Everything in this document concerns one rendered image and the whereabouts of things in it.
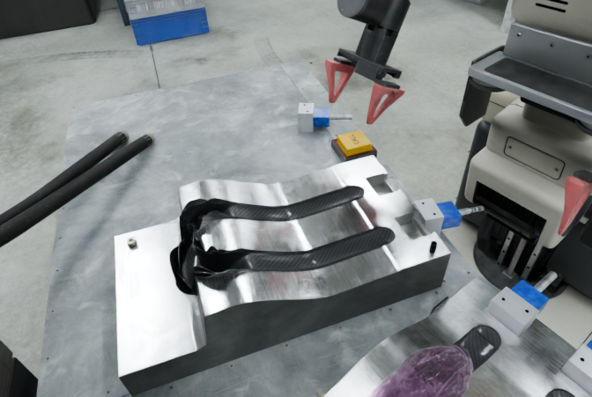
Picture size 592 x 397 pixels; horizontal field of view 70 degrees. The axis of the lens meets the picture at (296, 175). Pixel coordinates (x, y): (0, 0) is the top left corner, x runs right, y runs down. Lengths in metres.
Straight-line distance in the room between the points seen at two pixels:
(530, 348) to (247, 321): 0.38
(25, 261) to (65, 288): 1.33
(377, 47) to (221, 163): 0.46
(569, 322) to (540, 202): 0.56
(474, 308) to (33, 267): 1.82
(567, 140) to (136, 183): 0.89
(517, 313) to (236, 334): 0.38
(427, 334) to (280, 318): 0.20
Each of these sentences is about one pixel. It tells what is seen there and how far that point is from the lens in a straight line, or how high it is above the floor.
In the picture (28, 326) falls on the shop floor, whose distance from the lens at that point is 1.96.
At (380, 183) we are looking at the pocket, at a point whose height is 0.87.
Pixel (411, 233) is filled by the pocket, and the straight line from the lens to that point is 0.75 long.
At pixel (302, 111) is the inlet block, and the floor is 0.85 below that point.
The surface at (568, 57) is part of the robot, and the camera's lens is 0.87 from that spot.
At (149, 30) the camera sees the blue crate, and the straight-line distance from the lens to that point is 3.80.
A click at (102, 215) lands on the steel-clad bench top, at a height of 0.80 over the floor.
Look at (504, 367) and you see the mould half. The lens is 0.66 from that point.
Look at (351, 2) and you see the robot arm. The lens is 0.69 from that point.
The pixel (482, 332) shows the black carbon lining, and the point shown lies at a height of 0.85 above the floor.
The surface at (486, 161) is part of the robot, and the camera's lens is 1.03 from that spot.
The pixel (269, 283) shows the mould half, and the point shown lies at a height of 0.92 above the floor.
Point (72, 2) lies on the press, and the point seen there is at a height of 0.21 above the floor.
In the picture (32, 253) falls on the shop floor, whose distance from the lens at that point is 2.21.
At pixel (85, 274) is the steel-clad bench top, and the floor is 0.80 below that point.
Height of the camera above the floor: 1.41
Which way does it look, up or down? 41 degrees down
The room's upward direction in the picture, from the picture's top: 4 degrees counter-clockwise
